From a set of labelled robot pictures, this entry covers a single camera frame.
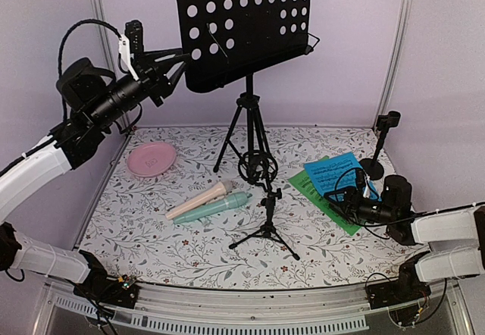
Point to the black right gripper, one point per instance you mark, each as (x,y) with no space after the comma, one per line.
(354,205)

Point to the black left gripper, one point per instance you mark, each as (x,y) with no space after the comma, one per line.
(154,76)

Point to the blue printed paper sheet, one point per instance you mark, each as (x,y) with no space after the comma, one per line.
(333,173)

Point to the green paper sheet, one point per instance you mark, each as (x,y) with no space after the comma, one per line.
(303,184)

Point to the black round-base mic stand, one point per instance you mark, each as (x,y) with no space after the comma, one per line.
(372,167)

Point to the black tripod music stand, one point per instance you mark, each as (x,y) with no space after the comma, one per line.
(229,40)

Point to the black small tripod mic stand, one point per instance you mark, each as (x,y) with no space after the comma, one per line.
(260,168)

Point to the mint green toy microphone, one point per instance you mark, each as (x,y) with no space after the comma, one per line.
(230,202)

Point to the beige toy microphone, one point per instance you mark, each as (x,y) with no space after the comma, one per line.
(219,189)

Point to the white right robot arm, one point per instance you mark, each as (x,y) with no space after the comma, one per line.
(462,227)

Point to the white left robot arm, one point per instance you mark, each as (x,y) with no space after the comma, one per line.
(96,99)

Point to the pink round pad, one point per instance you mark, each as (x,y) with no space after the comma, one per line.
(151,159)

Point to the floral patterned table mat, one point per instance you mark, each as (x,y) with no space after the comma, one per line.
(130,234)

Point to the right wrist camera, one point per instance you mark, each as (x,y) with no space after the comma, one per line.
(362,183)

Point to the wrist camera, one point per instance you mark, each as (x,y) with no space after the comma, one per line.
(130,48)
(362,183)

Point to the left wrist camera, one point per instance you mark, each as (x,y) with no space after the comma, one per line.
(130,48)

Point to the left metal frame post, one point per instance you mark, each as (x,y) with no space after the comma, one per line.
(98,12)

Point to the metal frame post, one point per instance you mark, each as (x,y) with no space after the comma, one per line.
(98,12)
(392,70)

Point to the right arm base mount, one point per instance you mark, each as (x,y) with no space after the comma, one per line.
(383,292)

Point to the front metal rail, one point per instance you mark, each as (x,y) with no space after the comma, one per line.
(184,310)

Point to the right metal frame post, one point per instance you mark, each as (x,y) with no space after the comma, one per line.
(392,70)

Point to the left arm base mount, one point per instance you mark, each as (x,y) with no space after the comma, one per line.
(101,288)

